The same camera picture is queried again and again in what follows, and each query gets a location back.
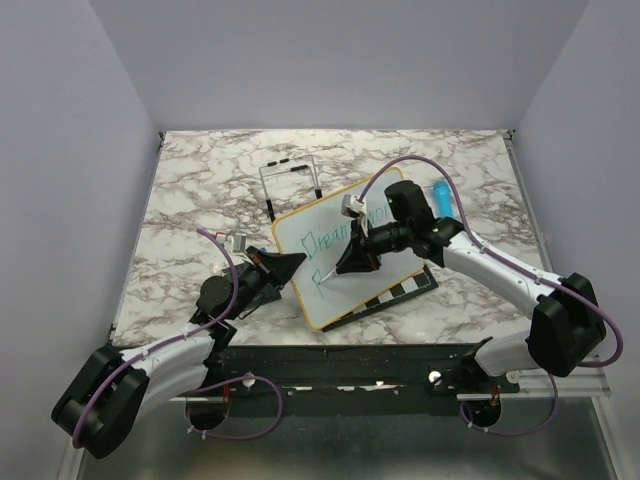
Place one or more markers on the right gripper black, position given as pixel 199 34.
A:
pixel 360 255

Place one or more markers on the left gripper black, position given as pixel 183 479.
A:
pixel 275 268

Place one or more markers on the white whiteboard marker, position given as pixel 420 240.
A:
pixel 329 275

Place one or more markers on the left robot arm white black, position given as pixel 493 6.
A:
pixel 115 388

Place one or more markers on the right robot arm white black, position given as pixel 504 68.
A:
pixel 564 329

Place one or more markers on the dark grey lego baseplate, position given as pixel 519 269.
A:
pixel 268 294

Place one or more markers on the black white chessboard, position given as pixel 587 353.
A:
pixel 419 284

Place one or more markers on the blue cylindrical eraser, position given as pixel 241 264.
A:
pixel 442 195

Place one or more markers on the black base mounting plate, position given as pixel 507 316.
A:
pixel 346 380

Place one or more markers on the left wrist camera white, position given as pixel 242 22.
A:
pixel 235 242

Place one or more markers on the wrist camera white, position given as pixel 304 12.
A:
pixel 235 242
pixel 353 207

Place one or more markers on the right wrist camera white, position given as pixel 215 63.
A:
pixel 353 207

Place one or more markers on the wire whiteboard stand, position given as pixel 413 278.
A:
pixel 291 176

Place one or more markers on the aluminium rail frame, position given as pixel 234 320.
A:
pixel 340 252

